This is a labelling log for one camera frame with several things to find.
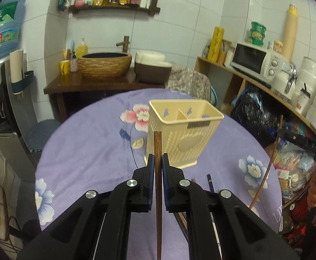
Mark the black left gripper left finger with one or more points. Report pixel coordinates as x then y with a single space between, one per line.
96 226

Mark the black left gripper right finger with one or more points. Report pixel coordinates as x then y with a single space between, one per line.
219 225

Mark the dark brown wooden chopstick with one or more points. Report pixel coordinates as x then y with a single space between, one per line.
158 186

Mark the colorful packaged goods bag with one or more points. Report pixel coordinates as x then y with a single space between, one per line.
294 167

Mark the black chopstick on table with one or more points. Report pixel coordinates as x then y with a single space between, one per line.
210 184

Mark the stacked white bowls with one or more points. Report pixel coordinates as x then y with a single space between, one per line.
307 79

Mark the white kettle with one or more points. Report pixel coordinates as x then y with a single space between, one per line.
284 83

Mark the purple floral tablecloth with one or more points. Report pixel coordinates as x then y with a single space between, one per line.
102 145

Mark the black garbage bag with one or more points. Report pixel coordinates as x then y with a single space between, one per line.
256 112

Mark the cream plastic utensil basket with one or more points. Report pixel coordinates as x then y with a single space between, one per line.
186 126

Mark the white microwave oven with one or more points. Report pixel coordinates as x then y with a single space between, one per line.
257 62

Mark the light wooden shelf unit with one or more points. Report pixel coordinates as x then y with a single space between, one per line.
239 82

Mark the tall cream cup stack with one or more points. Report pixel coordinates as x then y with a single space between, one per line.
290 32

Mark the water dispenser machine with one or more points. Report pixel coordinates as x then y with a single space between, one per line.
17 117

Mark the dark wooden sink counter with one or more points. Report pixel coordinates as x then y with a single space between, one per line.
74 91

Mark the green stacked noodle cups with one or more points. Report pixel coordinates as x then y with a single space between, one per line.
257 34

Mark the floral cloth covered chair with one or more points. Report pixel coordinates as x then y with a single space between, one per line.
189 81

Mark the tall yellow box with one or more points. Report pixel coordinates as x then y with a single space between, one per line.
215 45

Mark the woven brown basin sink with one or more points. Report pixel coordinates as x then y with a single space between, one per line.
104 65

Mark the yellow mug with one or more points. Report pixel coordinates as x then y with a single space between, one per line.
64 67

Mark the brown white rice cooker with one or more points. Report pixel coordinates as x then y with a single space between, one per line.
151 67

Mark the yellow soap dispenser bottle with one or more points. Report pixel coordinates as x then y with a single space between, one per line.
82 49

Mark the bronze faucet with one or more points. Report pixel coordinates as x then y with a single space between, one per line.
124 44

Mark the paper cup stack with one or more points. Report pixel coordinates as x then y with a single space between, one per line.
16 65

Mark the blue water jug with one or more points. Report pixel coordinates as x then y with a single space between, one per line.
11 18

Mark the dark wooden wall shelf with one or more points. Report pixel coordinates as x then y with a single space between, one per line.
152 10

